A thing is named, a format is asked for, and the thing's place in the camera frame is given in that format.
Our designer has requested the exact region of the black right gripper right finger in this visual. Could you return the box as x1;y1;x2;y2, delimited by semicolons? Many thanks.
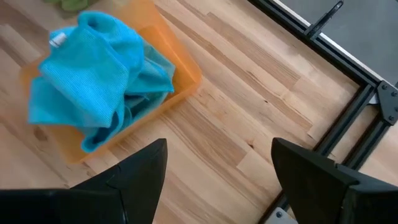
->
271;137;398;224

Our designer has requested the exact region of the translucent orange plastic basket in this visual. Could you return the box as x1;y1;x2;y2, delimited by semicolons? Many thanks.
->
19;0;203;165

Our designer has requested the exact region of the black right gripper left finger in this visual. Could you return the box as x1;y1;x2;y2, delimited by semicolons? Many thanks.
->
0;138;169;224

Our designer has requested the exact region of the green microfiber towel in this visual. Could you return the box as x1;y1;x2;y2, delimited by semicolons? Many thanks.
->
43;0;91;13

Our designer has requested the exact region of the black aluminium table frame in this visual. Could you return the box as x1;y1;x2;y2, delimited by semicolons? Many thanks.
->
247;0;398;224

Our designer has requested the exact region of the black clamp handle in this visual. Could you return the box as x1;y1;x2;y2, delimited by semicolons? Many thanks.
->
303;0;345;40

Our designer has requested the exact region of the silver metal bracket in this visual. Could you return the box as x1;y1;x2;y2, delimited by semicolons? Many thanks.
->
264;206;300;224

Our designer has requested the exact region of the black corner bracket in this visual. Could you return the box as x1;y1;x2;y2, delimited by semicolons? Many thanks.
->
376;80;398;126

